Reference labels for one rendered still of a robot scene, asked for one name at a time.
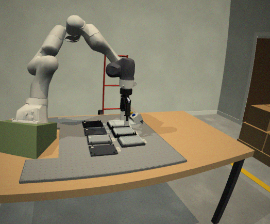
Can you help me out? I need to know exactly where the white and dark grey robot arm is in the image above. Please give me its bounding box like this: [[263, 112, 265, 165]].
[[11, 15, 137, 124]]

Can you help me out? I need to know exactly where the beige button panel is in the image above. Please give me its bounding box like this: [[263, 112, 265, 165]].
[[129, 106, 143, 124]]

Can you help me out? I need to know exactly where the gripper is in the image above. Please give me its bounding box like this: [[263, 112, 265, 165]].
[[120, 88, 132, 126]]

